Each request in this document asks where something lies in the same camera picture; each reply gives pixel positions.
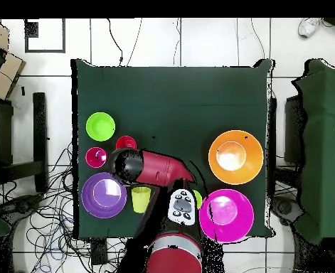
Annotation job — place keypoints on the red cup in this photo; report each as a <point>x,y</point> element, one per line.
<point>126,141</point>

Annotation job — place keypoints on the yellow cup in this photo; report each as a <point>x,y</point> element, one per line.
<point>140,200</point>

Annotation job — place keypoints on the small green bowl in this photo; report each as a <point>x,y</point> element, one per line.
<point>100,126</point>

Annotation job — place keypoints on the purple bowl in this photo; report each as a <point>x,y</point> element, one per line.
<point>90,199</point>

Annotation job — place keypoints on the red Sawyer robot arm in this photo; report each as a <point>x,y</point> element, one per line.
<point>161,167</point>

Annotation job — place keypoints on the dark green tablecloth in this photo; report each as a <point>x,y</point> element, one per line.
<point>170,99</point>

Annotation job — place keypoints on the lime green cup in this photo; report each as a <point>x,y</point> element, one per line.
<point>198,199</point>

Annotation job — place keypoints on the magenta cup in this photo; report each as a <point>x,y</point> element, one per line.
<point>93,159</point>

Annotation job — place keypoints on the large orange bowl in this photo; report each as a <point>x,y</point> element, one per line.
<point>252,167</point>

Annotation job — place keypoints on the large pink bowl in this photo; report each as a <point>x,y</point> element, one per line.
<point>241,221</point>

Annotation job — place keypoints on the black power adapter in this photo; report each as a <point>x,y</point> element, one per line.
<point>99,253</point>

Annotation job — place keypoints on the black box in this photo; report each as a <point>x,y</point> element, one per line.
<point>292,128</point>

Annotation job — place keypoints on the white shoe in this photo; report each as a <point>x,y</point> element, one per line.
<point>308,27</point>

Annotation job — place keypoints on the black chair frame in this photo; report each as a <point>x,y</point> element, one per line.
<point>39,128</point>

